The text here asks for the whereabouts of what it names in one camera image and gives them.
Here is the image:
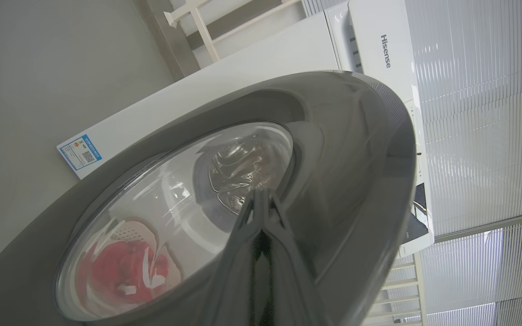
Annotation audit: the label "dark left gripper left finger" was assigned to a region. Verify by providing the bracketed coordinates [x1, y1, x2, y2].
[193, 188, 265, 326]

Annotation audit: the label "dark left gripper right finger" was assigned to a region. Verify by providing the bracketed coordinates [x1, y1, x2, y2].
[262, 191, 334, 326]

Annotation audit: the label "dark round washer door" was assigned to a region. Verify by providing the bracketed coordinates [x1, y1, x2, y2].
[0, 70, 418, 326]

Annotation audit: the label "white front-load washing machine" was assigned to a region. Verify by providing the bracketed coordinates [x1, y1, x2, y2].
[57, 0, 436, 259]

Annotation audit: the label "blue energy label sticker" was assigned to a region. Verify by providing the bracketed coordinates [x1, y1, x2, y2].
[57, 133, 103, 172]

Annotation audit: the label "white window blinds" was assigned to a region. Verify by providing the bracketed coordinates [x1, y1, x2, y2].
[302, 0, 522, 326]

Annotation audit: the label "white Hisense detergent drawer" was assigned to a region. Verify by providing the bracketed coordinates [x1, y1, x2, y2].
[348, 0, 421, 103]

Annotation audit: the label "white wooden frame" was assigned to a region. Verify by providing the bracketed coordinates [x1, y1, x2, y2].
[164, 0, 302, 64]
[365, 253, 429, 326]

